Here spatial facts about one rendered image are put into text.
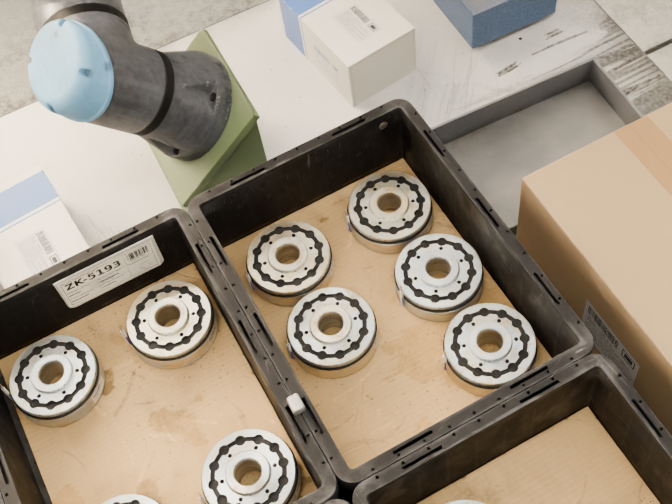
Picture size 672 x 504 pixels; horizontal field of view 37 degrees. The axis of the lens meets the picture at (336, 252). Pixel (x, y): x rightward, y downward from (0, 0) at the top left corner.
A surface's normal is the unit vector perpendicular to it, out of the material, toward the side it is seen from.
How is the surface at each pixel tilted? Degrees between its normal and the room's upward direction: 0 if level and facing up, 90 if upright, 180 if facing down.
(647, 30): 0
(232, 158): 90
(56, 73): 42
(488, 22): 90
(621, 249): 0
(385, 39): 0
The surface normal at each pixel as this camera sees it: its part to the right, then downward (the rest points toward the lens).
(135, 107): 0.53, 0.63
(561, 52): -0.11, -0.52
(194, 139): 0.20, 0.69
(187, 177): -0.65, -0.12
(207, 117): 0.42, 0.36
